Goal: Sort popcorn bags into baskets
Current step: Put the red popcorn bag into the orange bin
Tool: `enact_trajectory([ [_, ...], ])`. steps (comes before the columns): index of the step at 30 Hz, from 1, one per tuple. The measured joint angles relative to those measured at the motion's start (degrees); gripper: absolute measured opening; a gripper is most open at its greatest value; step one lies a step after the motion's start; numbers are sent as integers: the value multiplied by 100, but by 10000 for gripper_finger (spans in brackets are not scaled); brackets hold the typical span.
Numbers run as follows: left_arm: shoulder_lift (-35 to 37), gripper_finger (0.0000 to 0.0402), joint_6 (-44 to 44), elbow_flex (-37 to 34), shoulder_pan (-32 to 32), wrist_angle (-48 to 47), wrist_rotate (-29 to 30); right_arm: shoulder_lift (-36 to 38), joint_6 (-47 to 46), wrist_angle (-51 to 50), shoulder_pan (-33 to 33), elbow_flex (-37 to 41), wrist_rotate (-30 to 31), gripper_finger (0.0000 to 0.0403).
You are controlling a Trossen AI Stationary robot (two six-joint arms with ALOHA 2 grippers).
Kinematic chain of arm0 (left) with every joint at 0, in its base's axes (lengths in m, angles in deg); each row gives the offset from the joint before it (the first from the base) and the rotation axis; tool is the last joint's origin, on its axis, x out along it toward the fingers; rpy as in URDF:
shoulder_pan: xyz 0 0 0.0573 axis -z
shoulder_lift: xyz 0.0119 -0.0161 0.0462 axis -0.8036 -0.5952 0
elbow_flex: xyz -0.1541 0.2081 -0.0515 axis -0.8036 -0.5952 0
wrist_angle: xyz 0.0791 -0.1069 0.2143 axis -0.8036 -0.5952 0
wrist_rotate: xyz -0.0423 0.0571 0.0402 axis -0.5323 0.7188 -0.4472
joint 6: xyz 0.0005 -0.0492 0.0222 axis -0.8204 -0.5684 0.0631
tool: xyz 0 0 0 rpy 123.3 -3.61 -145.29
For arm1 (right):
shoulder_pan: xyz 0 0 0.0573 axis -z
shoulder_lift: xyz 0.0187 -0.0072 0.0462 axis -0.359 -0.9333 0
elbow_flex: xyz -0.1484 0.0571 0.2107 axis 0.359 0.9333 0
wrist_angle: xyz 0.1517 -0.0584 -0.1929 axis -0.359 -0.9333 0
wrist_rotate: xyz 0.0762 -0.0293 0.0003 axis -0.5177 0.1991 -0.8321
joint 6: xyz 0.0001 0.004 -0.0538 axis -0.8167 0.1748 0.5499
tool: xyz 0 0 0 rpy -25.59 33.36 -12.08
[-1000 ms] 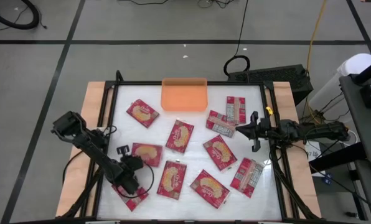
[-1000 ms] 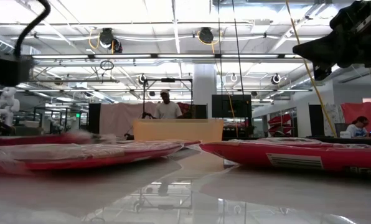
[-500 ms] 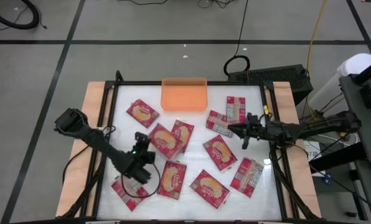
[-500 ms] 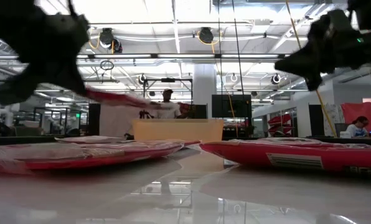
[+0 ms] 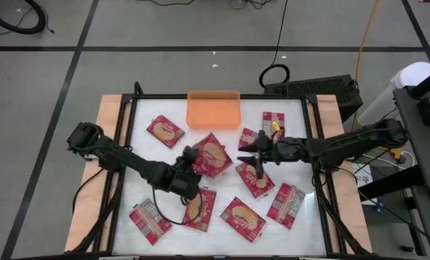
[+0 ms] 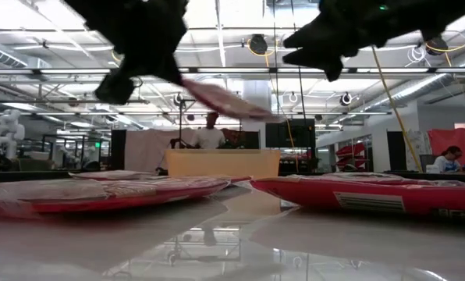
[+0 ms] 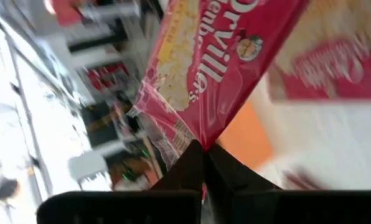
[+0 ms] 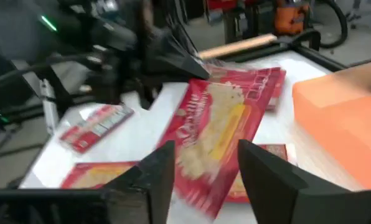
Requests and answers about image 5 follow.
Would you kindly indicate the black pole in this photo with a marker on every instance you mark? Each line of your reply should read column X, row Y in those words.
column 429, row 81

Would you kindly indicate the cardboard box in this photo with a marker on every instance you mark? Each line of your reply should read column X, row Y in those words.
column 213, row 113

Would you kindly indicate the light wooden table board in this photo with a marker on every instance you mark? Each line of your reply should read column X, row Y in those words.
column 105, row 108

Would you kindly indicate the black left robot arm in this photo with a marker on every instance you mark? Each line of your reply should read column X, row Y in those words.
column 128, row 159

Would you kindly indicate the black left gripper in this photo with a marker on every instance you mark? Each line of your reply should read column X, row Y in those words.
column 180, row 184

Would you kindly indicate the yellow plug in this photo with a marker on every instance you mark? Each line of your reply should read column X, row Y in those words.
column 395, row 152

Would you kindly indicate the dark grey desk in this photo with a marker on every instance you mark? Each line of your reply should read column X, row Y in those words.
column 424, row 151

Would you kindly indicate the red popcorn bag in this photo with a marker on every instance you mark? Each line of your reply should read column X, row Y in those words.
column 271, row 119
column 148, row 222
column 285, row 206
column 208, row 206
column 244, row 218
column 247, row 137
column 164, row 131
column 215, row 157
column 251, row 182

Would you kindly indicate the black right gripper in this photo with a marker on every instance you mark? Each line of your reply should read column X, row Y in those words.
column 287, row 150

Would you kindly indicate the white round bin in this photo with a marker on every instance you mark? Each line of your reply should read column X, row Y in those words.
column 410, row 77

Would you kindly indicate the black metal table frame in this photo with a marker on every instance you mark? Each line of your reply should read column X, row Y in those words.
column 128, row 99

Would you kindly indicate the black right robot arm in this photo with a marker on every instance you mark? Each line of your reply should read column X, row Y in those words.
column 345, row 146

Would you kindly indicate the white paper sheet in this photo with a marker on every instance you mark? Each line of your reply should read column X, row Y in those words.
column 363, row 180

